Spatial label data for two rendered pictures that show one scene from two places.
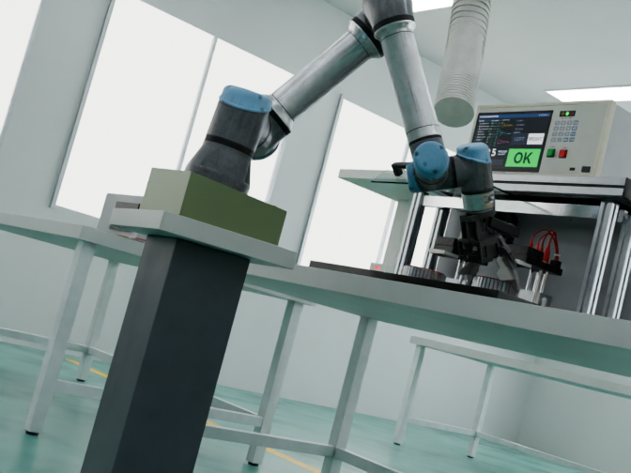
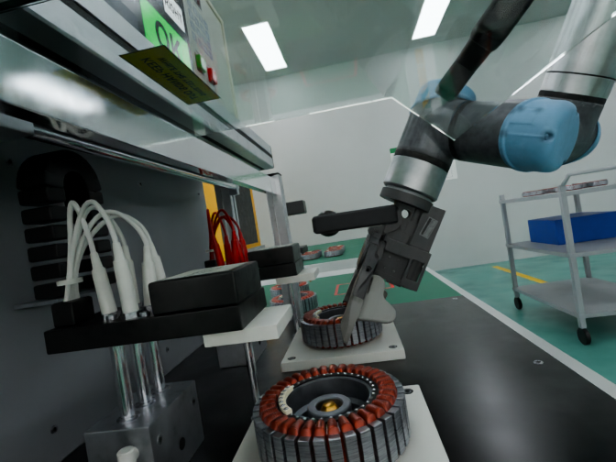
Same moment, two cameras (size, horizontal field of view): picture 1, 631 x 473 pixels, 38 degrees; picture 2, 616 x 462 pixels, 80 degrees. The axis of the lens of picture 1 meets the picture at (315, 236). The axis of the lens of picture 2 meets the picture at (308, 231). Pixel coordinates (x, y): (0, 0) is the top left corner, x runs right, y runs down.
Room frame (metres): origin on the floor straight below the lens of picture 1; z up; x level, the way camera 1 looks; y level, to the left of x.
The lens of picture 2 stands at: (2.56, -0.10, 0.94)
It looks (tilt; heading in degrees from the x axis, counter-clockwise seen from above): 1 degrees down; 225
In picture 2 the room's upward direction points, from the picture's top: 9 degrees counter-clockwise
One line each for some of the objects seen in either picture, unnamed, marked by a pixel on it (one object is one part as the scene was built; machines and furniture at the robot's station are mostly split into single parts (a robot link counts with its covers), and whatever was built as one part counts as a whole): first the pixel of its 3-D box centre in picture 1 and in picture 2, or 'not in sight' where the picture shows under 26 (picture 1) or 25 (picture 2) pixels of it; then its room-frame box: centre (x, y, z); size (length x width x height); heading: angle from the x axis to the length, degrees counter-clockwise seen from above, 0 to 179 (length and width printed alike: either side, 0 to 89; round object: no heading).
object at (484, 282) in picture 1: (495, 287); (340, 323); (2.18, -0.45, 0.80); 0.11 x 0.11 x 0.04
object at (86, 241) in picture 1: (84, 321); not in sight; (4.28, 0.93, 0.37); 1.85 x 1.10 x 0.75; 38
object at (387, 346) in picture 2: not in sight; (343, 340); (2.18, -0.45, 0.78); 0.15 x 0.15 x 0.01; 38
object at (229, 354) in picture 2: (531, 302); (242, 337); (2.27, -0.56, 0.80); 0.07 x 0.05 x 0.06; 38
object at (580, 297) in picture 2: not in sight; (580, 247); (-0.51, -0.58, 0.51); 1.01 x 0.60 x 1.01; 38
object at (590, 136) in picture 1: (574, 162); not in sight; (2.47, -0.63, 1.22); 0.44 x 0.39 x 0.20; 38
